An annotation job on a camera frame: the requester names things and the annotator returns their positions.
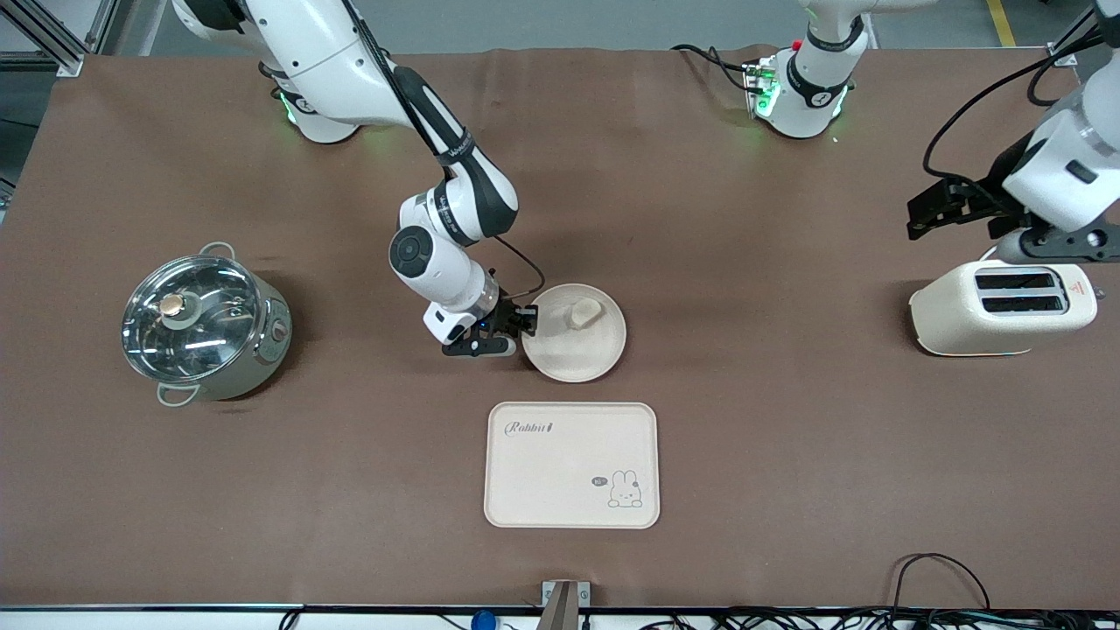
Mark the glass pot lid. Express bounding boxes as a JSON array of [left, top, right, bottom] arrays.
[[122, 255, 264, 380]]

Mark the black looped cable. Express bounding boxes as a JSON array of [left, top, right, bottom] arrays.
[[891, 553, 991, 613]]

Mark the cream rabbit print tray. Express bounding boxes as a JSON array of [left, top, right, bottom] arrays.
[[484, 402, 660, 529]]

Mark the brown table mat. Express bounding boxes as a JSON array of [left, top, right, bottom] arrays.
[[0, 45, 1120, 613]]

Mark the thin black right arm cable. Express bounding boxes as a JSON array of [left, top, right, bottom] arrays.
[[493, 234, 547, 304]]

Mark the cream two-slot toaster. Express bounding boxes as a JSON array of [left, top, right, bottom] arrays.
[[908, 260, 1099, 357]]

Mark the steel pot with handles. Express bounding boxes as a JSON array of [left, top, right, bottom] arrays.
[[121, 242, 294, 409]]

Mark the aluminium frame profile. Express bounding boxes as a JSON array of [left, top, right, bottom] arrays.
[[0, 0, 120, 80]]

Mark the cream round plate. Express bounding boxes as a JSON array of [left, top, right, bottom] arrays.
[[521, 283, 627, 383]]

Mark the aluminium profile bracket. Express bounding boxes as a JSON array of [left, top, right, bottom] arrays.
[[541, 580, 591, 630]]

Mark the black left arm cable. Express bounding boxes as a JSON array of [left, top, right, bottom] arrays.
[[922, 31, 1105, 181]]

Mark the black base connector cable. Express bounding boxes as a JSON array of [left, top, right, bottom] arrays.
[[670, 42, 755, 94]]

